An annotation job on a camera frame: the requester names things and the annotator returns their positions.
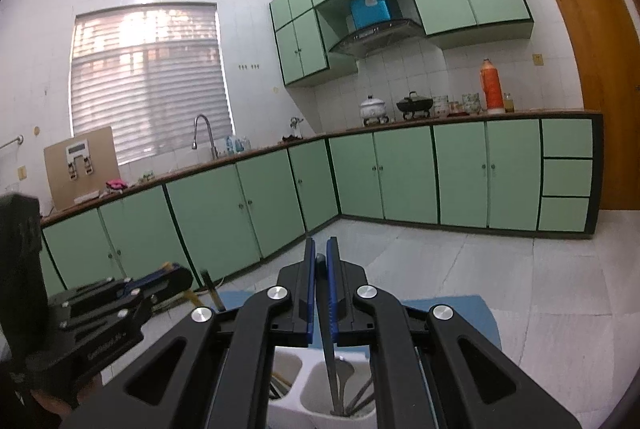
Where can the small yellow bottle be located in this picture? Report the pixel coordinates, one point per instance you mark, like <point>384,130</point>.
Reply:
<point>508,103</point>

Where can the pink cloth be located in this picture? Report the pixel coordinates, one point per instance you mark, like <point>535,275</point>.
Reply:
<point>117,185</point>

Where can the grey metal chopstick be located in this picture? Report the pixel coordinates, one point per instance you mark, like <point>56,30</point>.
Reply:
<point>329,359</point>

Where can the blue box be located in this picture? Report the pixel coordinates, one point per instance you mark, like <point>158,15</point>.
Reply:
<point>370,9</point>

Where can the cardboard board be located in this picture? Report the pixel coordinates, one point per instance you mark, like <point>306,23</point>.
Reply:
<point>102,149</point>

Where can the white cooking pot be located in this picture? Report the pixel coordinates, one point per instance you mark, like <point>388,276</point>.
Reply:
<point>373,108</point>

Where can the dark chopstick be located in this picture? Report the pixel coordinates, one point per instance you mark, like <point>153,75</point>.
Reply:
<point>212,291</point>

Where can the green lower kitchen cabinets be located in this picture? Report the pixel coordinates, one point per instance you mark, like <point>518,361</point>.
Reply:
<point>400,174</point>

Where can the black chopstick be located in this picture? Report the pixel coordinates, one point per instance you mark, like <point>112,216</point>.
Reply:
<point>361,396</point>

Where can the range hood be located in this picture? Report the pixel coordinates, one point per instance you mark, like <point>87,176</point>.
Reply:
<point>375,40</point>

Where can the white plastic utensil holder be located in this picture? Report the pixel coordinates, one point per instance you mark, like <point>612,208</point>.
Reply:
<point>302,389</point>

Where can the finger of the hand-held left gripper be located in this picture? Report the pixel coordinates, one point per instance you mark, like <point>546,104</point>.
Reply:
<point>110,319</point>
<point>150,281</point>

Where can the steel kitchen faucet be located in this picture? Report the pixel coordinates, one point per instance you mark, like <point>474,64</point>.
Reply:
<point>212,144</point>

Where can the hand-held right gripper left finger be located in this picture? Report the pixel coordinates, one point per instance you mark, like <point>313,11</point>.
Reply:
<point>310,299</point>

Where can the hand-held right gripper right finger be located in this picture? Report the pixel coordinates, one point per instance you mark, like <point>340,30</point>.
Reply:
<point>332,299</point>

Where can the wooden door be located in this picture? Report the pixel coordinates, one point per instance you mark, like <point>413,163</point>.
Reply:
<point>600,84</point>

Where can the black wok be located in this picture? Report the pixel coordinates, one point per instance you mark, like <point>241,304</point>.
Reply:
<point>414,103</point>

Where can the wall towel bar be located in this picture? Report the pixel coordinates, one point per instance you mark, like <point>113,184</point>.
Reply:
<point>12,142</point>

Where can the patterned ceramic jar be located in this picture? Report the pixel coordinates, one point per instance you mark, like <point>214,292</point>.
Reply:
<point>471,103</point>
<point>440,105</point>

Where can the orange thermos flask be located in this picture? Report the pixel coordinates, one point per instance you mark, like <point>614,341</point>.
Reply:
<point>492,89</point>

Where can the window blind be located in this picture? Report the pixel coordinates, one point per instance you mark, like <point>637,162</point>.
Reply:
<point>150,74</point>

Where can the blue tablecloth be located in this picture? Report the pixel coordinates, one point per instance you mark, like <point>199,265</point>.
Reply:
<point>465,319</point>

